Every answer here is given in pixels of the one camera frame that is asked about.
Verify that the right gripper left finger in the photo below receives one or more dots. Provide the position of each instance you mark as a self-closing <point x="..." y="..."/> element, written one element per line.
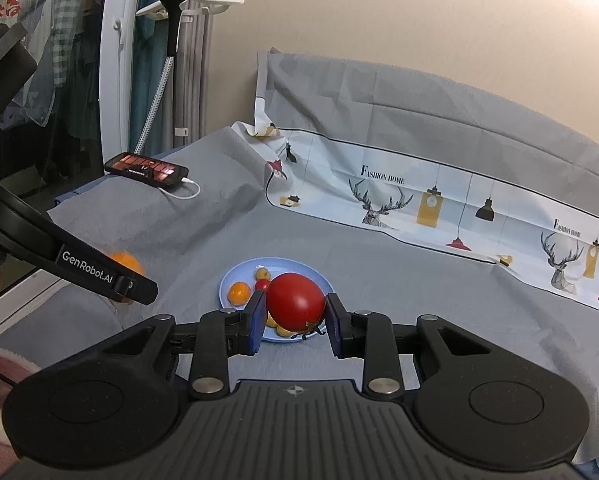
<point x="218" y="336"/>

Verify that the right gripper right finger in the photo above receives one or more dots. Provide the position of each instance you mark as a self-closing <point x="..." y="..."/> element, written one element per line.
<point x="371" y="337"/>

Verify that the orange kumquat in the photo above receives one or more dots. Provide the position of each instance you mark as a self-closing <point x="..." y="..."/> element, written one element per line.
<point x="239" y="294"/>

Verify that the small red cherry tomato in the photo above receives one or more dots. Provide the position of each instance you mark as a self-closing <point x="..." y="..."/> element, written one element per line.
<point x="262" y="284"/>

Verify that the pale tan longan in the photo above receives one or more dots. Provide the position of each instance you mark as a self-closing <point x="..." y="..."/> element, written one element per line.
<point x="262" y="274"/>

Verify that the red cherry tomato with stem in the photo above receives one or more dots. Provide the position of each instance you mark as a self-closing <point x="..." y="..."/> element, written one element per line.
<point x="296" y="303"/>

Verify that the large yellow-green longan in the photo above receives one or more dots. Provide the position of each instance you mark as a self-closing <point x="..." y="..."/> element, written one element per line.
<point x="271" y="322"/>

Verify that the yellow longan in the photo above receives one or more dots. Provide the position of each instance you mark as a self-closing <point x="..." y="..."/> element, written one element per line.
<point x="282" y="332"/>

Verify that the blue plastic plate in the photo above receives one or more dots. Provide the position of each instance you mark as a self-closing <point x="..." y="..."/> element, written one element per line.
<point x="245" y="272"/>

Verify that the grey cloth cover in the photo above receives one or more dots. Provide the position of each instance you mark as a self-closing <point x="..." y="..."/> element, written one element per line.
<point x="187" y="240"/>

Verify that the white deer print cloth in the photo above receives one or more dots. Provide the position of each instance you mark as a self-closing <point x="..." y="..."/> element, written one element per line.
<point x="538" y="240"/>

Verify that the black smartphone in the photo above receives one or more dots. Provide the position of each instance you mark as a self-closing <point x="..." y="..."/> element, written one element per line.
<point x="147" y="170"/>

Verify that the grey curtain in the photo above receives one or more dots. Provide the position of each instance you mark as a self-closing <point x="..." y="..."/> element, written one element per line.
<point x="181" y="117"/>

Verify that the white clothes hanger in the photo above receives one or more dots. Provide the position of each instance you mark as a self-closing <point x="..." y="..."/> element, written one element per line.
<point x="156" y="11"/>

